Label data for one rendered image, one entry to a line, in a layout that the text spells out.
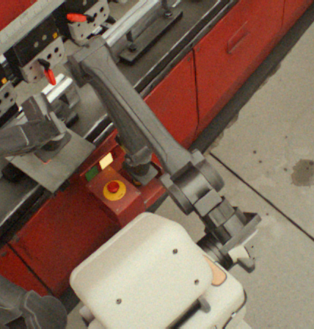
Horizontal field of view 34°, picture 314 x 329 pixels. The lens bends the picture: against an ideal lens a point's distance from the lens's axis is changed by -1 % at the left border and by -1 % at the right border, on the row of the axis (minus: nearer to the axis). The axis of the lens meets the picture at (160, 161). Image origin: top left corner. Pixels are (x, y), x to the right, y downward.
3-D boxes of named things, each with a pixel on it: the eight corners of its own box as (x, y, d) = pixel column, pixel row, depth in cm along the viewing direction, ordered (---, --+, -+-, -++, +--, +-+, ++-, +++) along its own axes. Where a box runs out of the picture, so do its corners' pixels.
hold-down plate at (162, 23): (131, 67, 177) (130, 61, 174) (119, 61, 179) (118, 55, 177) (183, 16, 188) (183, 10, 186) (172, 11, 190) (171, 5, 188)
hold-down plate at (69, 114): (15, 184, 156) (11, 179, 154) (3, 175, 158) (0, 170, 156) (80, 118, 167) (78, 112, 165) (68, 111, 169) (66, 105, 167)
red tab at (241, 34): (231, 54, 219) (231, 42, 213) (227, 53, 220) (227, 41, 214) (250, 34, 225) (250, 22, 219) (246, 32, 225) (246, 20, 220)
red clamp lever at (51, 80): (54, 88, 149) (45, 64, 141) (45, 82, 151) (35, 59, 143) (59, 84, 150) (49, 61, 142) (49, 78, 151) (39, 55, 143)
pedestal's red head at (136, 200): (123, 231, 168) (113, 205, 153) (92, 202, 175) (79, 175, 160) (166, 191, 174) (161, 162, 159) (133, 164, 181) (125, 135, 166)
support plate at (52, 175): (53, 193, 139) (51, 192, 138) (-9, 148, 150) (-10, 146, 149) (96, 147, 146) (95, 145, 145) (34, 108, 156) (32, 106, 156)
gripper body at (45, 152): (27, 147, 133) (28, 139, 126) (54, 121, 137) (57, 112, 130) (45, 164, 134) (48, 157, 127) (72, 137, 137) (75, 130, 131)
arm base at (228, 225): (222, 257, 102) (263, 218, 105) (198, 225, 100) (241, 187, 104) (205, 252, 110) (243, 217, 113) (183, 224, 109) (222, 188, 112)
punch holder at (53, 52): (31, 87, 147) (13, 47, 133) (12, 76, 150) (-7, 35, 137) (67, 55, 153) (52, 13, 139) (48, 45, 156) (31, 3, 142)
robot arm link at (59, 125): (50, 143, 122) (70, 133, 124) (36, 118, 122) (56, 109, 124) (48, 150, 128) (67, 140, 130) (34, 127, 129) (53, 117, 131)
